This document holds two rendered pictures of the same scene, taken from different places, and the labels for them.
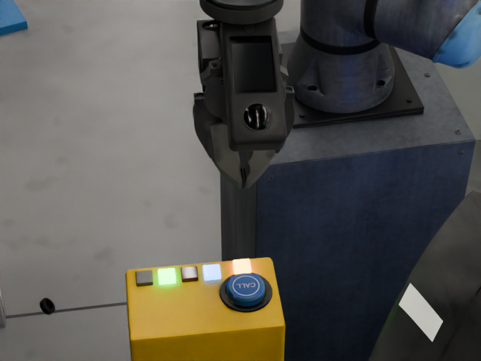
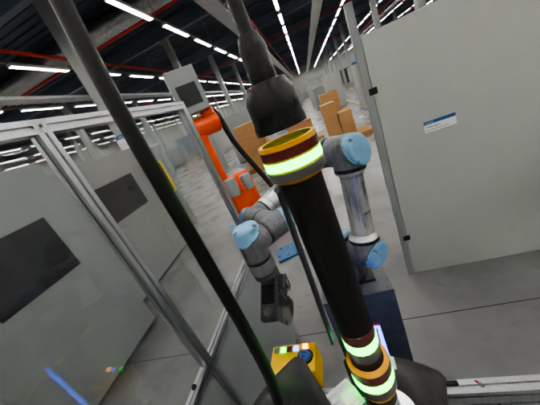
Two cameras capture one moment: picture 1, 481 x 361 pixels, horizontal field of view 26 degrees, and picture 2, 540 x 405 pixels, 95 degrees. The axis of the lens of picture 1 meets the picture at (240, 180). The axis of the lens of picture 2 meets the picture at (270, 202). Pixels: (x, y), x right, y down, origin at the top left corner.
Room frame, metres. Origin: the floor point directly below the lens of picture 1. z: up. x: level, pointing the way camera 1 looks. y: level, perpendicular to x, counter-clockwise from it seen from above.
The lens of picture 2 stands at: (0.23, -0.35, 1.84)
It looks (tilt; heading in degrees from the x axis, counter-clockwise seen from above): 20 degrees down; 25
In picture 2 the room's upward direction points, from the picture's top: 24 degrees counter-clockwise
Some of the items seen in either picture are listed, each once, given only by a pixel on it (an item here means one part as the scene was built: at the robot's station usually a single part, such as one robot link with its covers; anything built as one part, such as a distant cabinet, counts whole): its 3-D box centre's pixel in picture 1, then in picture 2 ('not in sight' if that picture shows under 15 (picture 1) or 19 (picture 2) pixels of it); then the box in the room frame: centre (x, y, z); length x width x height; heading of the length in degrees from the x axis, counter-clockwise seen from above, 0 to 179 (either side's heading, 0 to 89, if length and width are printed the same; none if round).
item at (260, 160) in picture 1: (257, 137); (289, 309); (0.76, -0.02, 1.26); 0.06 x 0.03 x 0.09; 6
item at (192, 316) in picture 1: (204, 327); (297, 366); (0.73, 0.04, 1.02); 0.16 x 0.10 x 0.11; 97
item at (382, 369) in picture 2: not in sight; (370, 369); (0.40, -0.30, 1.56); 0.04 x 0.04 x 0.05
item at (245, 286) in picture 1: (245, 290); (304, 355); (0.73, -0.01, 1.08); 0.04 x 0.04 x 0.02
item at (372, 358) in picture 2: not in sight; (362, 345); (0.40, -0.30, 1.59); 0.03 x 0.03 x 0.01
